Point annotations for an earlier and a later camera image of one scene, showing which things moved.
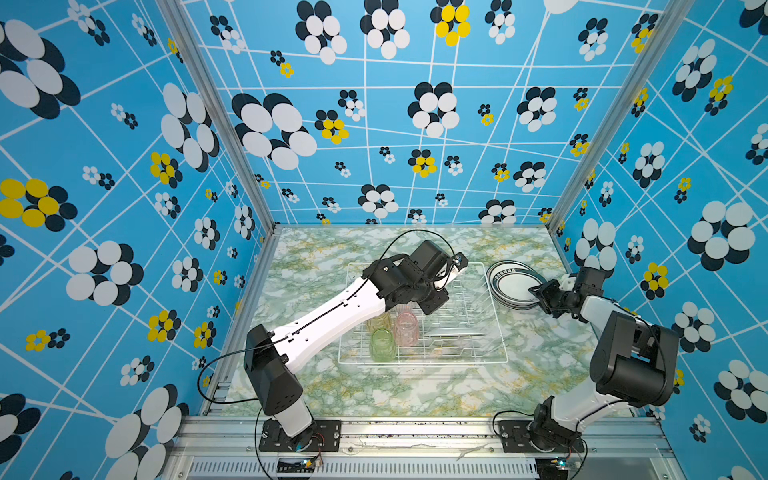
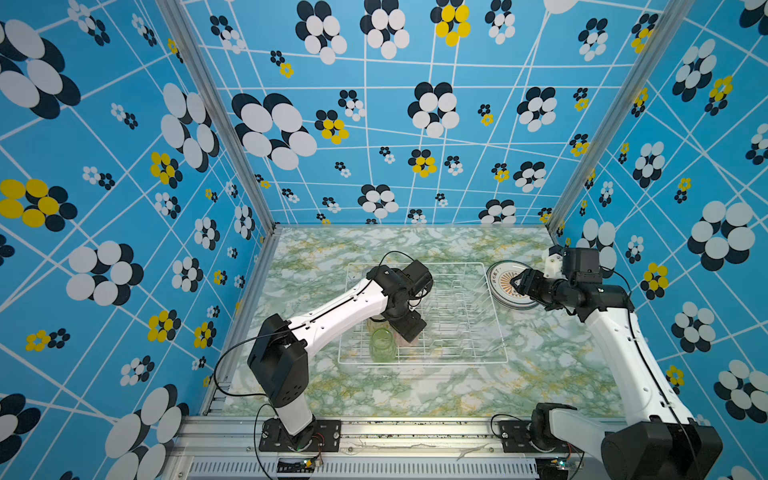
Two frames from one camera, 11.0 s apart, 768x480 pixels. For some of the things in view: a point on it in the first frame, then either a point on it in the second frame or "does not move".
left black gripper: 436,302 -> 412,327
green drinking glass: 382,346 does not move
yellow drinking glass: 382,321 does not move
